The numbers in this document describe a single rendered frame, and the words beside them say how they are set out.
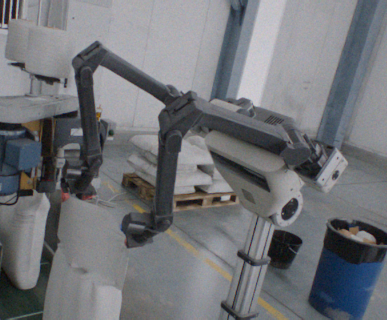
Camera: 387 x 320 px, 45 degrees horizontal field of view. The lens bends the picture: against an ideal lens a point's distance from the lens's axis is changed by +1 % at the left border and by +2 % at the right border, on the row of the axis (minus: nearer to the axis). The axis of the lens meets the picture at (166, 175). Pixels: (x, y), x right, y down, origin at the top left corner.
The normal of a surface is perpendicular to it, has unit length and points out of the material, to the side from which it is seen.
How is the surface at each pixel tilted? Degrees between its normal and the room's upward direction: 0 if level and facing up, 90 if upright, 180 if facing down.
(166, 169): 118
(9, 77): 90
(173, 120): 60
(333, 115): 90
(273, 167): 40
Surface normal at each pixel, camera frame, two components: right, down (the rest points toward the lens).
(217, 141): -0.36, -0.70
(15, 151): -0.49, 0.17
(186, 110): -0.59, -0.44
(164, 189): 0.14, 0.74
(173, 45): 0.58, 0.35
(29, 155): 0.86, 0.30
